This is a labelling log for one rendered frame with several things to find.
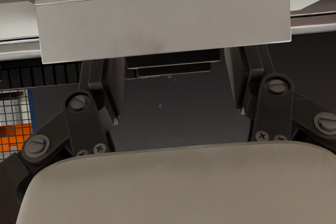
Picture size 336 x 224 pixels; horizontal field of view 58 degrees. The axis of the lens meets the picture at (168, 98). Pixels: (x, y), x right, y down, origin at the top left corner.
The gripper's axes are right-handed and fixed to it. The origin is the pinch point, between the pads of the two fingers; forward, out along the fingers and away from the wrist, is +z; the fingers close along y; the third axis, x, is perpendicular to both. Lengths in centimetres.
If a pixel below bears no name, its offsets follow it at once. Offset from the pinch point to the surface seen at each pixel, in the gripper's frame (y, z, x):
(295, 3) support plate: 6.4, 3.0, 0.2
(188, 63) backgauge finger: 1.6, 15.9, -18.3
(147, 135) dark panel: -8, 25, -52
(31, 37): -9.6, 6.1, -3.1
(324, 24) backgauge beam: 21.2, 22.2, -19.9
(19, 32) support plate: -8.5, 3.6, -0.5
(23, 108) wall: -215, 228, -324
